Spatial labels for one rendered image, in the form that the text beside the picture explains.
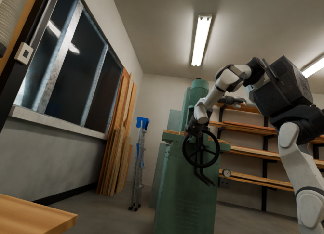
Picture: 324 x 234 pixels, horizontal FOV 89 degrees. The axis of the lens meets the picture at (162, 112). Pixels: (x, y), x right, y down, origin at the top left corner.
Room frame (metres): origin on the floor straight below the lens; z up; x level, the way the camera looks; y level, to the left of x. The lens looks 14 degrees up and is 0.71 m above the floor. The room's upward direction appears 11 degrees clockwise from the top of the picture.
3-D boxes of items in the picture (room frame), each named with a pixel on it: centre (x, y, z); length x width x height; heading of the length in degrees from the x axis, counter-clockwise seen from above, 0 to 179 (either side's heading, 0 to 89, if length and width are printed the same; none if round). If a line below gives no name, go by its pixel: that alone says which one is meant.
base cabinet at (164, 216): (1.72, -0.34, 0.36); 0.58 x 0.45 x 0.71; 179
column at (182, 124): (1.89, -0.35, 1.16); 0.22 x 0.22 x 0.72; 89
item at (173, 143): (1.54, -0.34, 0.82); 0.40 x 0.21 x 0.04; 89
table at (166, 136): (1.49, -0.34, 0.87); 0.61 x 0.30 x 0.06; 89
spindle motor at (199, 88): (1.60, -0.34, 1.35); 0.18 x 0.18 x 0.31
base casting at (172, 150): (1.72, -0.35, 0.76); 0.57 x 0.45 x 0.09; 179
